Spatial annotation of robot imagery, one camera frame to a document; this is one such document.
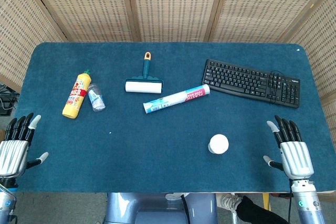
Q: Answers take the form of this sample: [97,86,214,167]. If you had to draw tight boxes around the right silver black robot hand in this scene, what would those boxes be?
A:
[263,115,315,181]

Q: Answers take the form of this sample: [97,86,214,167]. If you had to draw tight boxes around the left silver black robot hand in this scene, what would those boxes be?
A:
[0,112,49,178]

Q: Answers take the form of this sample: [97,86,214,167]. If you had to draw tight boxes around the white paper cup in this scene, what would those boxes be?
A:
[208,134,229,155]

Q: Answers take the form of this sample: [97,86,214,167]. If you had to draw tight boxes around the black trouser leg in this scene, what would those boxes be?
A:
[235,195,289,224]

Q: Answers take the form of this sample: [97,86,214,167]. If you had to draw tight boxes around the beige sneaker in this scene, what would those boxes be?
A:
[215,193,243,212]

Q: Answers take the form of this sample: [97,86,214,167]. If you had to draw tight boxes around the yellow squeeze bottle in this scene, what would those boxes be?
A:
[61,69,92,120]

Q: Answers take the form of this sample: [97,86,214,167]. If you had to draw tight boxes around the black computer keyboard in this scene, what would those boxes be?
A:
[201,59,301,109]

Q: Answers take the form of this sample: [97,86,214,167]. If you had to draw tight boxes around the clear plastic water bottle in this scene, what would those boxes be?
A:
[87,83,106,112]

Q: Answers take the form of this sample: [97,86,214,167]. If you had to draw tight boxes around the plastic food wrap roll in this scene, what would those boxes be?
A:
[143,84,211,114]

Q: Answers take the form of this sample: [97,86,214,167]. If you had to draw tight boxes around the blue felt table mat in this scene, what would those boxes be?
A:
[15,41,332,194]

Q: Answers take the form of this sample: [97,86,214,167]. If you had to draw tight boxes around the blue-grey robot torso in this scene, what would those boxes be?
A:
[104,192,218,224]

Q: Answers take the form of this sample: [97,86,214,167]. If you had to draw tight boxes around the teal lint roller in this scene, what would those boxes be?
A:
[124,51,164,95]

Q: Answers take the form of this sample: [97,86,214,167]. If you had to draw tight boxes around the woven bamboo folding screen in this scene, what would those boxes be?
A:
[0,0,336,141]

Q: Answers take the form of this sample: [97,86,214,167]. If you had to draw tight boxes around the black cables on floor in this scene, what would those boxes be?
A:
[0,83,20,116]

